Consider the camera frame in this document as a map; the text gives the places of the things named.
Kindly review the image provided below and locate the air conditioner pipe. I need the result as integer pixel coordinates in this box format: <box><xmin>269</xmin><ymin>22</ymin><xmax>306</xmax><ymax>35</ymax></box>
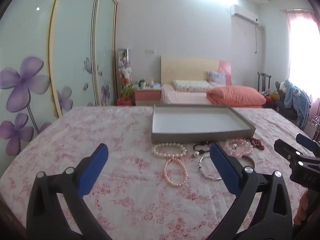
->
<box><xmin>254</xmin><ymin>25</ymin><xmax>265</xmax><ymax>54</ymax></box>

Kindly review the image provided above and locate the grey cardboard tray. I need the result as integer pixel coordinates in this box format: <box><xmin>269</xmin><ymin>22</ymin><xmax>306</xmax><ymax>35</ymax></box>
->
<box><xmin>151</xmin><ymin>104</ymin><xmax>256</xmax><ymax>144</ymax></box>

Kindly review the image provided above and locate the black chair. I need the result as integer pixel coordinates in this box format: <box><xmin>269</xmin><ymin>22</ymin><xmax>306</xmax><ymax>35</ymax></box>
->
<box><xmin>275</xmin><ymin>81</ymin><xmax>300</xmax><ymax>123</ymax></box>

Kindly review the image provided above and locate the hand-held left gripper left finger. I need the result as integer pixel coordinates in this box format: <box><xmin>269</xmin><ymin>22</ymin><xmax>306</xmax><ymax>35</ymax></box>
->
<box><xmin>26</xmin><ymin>143</ymin><xmax>113</xmax><ymax>240</ymax></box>

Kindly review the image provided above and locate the dark red bead bracelet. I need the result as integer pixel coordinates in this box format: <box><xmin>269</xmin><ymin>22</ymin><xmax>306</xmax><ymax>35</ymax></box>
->
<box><xmin>250</xmin><ymin>137</ymin><xmax>265</xmax><ymax>151</ymax></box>

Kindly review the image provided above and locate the white pearl bracelet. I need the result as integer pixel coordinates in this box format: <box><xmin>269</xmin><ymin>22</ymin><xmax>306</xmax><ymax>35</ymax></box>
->
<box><xmin>152</xmin><ymin>142</ymin><xmax>187</xmax><ymax>159</ymax></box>

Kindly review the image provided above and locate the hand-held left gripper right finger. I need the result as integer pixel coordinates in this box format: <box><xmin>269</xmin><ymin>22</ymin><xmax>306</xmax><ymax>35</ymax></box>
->
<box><xmin>209</xmin><ymin>142</ymin><xmax>293</xmax><ymax>240</ymax></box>

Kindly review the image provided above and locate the white floral pillow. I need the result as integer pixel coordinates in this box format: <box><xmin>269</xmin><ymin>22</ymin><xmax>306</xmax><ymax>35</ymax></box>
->
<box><xmin>172</xmin><ymin>80</ymin><xmax>213</xmax><ymax>92</ymax></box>

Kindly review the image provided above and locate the silver bangle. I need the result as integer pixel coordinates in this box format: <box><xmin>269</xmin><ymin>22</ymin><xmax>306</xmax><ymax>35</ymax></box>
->
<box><xmin>199</xmin><ymin>156</ymin><xmax>223</xmax><ymax>181</ymax></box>

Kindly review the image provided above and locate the pink nightstand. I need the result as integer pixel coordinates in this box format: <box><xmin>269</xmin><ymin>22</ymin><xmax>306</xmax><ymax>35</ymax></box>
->
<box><xmin>134</xmin><ymin>89</ymin><xmax>161</xmax><ymax>106</ymax></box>

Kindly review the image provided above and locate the pink curtain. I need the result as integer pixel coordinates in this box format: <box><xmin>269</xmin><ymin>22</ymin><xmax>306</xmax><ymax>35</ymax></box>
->
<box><xmin>285</xmin><ymin>9</ymin><xmax>320</xmax><ymax>135</ymax></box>

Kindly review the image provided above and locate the beige pink headboard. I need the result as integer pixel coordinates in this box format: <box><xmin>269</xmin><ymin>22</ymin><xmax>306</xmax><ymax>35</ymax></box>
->
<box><xmin>161</xmin><ymin>56</ymin><xmax>232</xmax><ymax>85</ymax></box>

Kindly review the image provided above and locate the clear tube of plush toys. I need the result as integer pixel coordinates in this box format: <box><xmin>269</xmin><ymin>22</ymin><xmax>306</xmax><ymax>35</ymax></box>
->
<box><xmin>117</xmin><ymin>47</ymin><xmax>132</xmax><ymax>98</ymax></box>

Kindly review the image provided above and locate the dark wooden chair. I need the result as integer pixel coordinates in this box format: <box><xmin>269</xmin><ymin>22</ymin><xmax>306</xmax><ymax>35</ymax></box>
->
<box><xmin>257</xmin><ymin>72</ymin><xmax>272</xmax><ymax>93</ymax></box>

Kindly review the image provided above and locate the person's right hand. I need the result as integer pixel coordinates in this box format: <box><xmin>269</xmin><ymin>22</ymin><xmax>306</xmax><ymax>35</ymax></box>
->
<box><xmin>293</xmin><ymin>189</ymin><xmax>312</xmax><ymax>227</ymax></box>

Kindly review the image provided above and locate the floral sliding door wardrobe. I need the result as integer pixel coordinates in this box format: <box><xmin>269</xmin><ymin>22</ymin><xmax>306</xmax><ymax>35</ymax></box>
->
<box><xmin>0</xmin><ymin>0</ymin><xmax>118</xmax><ymax>155</ymax></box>

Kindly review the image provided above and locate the white air conditioner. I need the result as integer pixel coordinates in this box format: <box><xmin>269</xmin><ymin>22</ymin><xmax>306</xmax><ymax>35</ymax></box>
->
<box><xmin>229</xmin><ymin>4</ymin><xmax>260</xmax><ymax>25</ymax></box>

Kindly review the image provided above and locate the pink bed mattress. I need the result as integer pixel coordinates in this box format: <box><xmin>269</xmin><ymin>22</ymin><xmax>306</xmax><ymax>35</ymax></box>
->
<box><xmin>161</xmin><ymin>84</ymin><xmax>210</xmax><ymax>105</ymax></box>

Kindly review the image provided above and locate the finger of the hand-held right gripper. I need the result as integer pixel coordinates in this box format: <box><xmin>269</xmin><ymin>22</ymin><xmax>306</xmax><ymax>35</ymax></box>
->
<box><xmin>274</xmin><ymin>139</ymin><xmax>312</xmax><ymax>167</ymax></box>
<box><xmin>296</xmin><ymin>133</ymin><xmax>320</xmax><ymax>153</ymax></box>

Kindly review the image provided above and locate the metal wire rack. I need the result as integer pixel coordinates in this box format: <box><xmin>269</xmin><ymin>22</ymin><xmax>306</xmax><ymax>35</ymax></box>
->
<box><xmin>310</xmin><ymin>116</ymin><xmax>320</xmax><ymax>140</ymax></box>

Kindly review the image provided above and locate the pink crystal bracelet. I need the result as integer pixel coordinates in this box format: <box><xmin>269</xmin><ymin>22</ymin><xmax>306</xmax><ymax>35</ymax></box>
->
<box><xmin>225</xmin><ymin>138</ymin><xmax>253</xmax><ymax>158</ymax></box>

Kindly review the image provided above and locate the pink pearl bracelet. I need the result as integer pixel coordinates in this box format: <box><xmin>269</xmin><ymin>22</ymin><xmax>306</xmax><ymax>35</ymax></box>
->
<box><xmin>164</xmin><ymin>158</ymin><xmax>188</xmax><ymax>187</ymax></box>

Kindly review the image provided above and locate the purple pillow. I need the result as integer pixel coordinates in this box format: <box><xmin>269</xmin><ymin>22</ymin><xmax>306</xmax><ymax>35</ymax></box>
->
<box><xmin>208</xmin><ymin>70</ymin><xmax>228</xmax><ymax>83</ymax></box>

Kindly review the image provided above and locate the orange pillow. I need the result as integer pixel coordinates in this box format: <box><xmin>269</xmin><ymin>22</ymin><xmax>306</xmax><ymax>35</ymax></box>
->
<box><xmin>206</xmin><ymin>85</ymin><xmax>267</xmax><ymax>108</ymax></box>

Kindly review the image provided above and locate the green yellow plush toy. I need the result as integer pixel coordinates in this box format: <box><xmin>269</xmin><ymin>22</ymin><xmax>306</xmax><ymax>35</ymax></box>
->
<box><xmin>122</xmin><ymin>82</ymin><xmax>133</xmax><ymax>97</ymax></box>

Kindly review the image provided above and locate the blue plush garment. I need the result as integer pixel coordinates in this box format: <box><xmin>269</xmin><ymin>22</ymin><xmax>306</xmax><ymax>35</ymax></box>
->
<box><xmin>282</xmin><ymin>79</ymin><xmax>312</xmax><ymax>128</ymax></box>

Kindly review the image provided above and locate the pile of colourful clothes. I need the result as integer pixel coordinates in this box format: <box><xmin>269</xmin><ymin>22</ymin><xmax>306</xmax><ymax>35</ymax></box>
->
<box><xmin>262</xmin><ymin>91</ymin><xmax>279</xmax><ymax>104</ymax></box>

